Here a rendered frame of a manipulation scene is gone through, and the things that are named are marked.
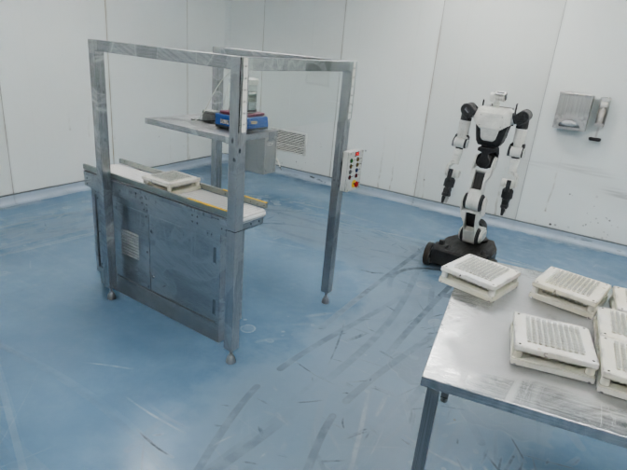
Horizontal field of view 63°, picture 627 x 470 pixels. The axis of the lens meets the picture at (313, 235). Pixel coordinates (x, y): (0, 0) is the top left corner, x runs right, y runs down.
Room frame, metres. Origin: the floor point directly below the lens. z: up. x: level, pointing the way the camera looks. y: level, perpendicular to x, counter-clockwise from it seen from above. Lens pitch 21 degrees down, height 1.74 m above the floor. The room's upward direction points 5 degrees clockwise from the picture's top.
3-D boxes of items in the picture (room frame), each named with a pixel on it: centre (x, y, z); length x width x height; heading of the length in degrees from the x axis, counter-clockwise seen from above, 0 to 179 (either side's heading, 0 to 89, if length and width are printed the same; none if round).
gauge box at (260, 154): (2.79, 0.36, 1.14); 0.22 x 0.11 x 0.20; 57
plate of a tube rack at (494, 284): (2.01, -0.72, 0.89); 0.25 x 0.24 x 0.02; 137
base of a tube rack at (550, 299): (1.94, -1.08, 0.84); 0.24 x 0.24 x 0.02; 51
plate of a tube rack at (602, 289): (1.94, -1.08, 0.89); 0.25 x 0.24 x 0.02; 141
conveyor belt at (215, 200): (3.00, 0.91, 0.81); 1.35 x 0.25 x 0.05; 57
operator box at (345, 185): (3.29, -0.21, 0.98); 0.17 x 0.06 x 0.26; 147
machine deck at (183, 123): (2.78, 0.60, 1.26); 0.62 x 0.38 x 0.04; 57
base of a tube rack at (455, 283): (2.01, -0.72, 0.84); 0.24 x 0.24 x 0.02; 47
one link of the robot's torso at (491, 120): (4.26, -1.38, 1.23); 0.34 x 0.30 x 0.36; 60
